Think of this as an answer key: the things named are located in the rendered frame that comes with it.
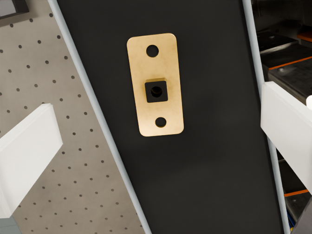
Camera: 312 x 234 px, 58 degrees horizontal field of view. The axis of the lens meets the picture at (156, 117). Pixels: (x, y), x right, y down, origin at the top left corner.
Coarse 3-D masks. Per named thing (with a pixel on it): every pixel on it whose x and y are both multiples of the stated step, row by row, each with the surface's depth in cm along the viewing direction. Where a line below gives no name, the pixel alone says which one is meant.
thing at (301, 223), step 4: (308, 204) 7; (308, 208) 7; (304, 212) 7; (308, 212) 7; (300, 216) 7; (304, 216) 7; (308, 216) 7; (300, 220) 7; (304, 220) 7; (308, 220) 7; (296, 224) 7; (300, 224) 7; (304, 224) 7; (308, 224) 7; (296, 228) 7; (300, 228) 7; (304, 228) 7; (308, 228) 7; (292, 232) 7; (296, 232) 7; (300, 232) 7; (304, 232) 7; (308, 232) 7
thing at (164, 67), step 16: (128, 48) 22; (144, 48) 22; (160, 48) 22; (176, 48) 22; (144, 64) 22; (160, 64) 22; (176, 64) 22; (144, 80) 23; (160, 80) 22; (176, 80) 22; (144, 96) 23; (160, 96) 22; (176, 96) 23; (144, 112) 24; (160, 112) 24; (176, 112) 24; (144, 128) 24; (160, 128) 24; (176, 128) 24
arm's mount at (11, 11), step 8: (0, 0) 58; (8, 0) 58; (16, 0) 60; (24, 0) 63; (0, 8) 59; (8, 8) 59; (16, 8) 60; (24, 8) 63; (0, 16) 60; (8, 16) 63
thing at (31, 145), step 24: (24, 120) 15; (48, 120) 17; (0, 144) 13; (24, 144) 14; (48, 144) 17; (0, 168) 12; (24, 168) 14; (0, 192) 12; (24, 192) 14; (0, 216) 12
